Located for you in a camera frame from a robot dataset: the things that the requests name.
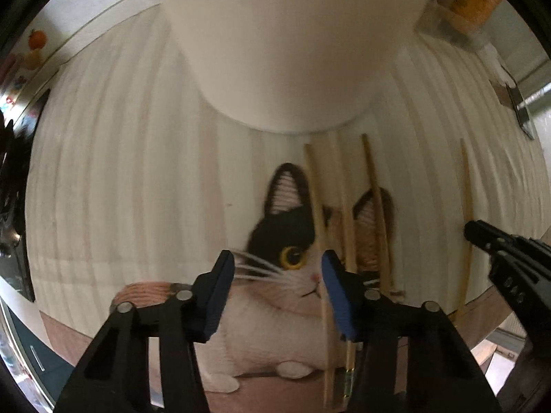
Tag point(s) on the small brown wallet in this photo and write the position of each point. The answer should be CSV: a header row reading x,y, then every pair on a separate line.
x,y
502,95

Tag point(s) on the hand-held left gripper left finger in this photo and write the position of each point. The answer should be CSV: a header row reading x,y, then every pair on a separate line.
x,y
217,297

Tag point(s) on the black glass gas stove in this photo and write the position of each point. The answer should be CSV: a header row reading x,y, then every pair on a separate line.
x,y
13,206

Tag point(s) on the blue kitchen cabinet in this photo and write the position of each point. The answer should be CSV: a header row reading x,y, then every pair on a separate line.
x,y
49,365

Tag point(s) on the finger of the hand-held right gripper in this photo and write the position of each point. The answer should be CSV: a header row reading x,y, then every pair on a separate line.
x,y
495,234
512,286

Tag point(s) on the cream round chopstick holder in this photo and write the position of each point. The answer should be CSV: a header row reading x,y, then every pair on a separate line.
x,y
292,51

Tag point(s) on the cat print table mat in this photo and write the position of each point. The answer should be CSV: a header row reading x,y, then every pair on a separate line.
x,y
129,180

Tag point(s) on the black smartphone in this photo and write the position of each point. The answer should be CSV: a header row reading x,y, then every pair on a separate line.
x,y
521,112

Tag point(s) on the fruit print wall sticker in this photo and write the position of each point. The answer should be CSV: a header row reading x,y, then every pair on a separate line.
x,y
36,39

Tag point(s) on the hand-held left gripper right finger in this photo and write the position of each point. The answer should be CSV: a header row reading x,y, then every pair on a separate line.
x,y
340,297

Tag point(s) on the white tissue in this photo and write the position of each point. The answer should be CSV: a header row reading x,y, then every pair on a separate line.
x,y
495,64

